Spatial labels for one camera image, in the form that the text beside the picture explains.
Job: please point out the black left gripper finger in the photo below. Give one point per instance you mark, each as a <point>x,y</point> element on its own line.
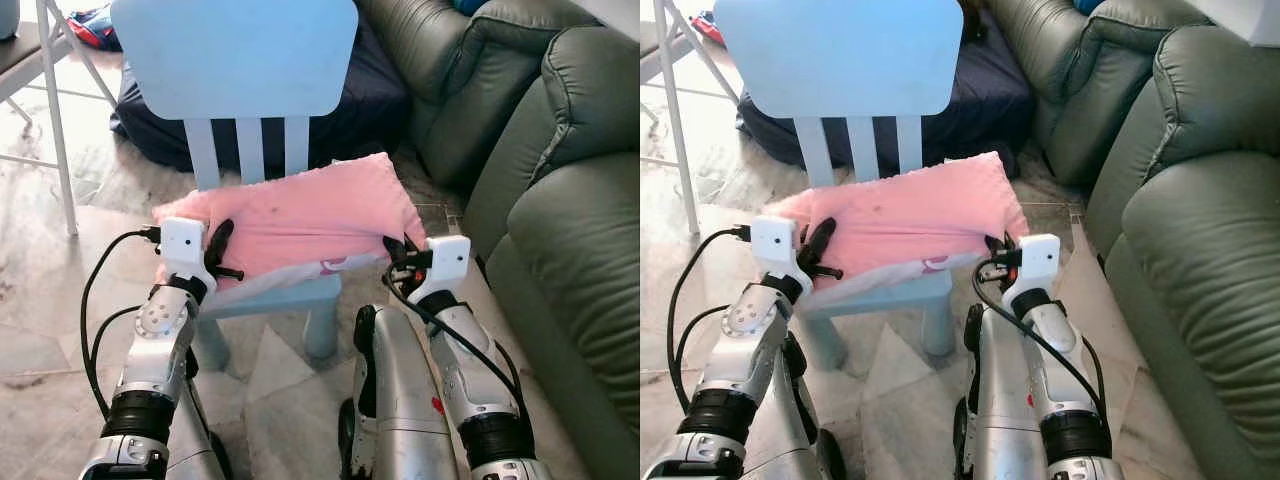
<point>220,243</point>
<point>820,240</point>

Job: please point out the pink pillow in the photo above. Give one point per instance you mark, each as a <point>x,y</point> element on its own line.
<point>915,215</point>
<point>310,215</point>

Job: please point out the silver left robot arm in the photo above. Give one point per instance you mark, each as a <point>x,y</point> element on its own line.
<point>745,340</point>
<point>160,340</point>

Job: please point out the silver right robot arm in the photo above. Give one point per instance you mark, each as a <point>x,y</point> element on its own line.
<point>1060,360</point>
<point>475,370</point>

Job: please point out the green leather sofa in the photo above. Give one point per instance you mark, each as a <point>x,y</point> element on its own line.
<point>570,250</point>
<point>1190,250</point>

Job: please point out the blue item on sofa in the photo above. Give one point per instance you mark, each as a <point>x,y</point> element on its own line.
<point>1088,5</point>
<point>470,5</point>

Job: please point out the silver right robot leg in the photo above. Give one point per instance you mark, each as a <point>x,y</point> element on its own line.
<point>400,390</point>
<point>995,390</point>

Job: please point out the silver robot leg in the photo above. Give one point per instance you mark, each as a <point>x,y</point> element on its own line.
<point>200,430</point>
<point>400,390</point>
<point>995,390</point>
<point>800,420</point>

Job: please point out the silver left robot leg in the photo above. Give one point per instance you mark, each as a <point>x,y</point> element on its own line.
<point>800,420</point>
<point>200,430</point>

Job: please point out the light blue child chair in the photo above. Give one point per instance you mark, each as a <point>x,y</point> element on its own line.
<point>235,55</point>
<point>840,55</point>

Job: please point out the red and blue bag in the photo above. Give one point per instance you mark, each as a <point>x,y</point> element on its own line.
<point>95,28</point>
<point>707,27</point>

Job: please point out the white panel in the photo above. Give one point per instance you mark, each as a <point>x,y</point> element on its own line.
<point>1240,18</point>
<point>615,12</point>

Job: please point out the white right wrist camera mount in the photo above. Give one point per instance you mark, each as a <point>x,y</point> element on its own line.
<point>1038,260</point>
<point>447,262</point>

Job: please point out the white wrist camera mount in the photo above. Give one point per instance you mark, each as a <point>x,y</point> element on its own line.
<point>1038,260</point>
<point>447,262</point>
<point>182,245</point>
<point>772,243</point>

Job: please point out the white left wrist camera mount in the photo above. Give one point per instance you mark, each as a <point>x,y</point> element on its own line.
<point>772,243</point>
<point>182,245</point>

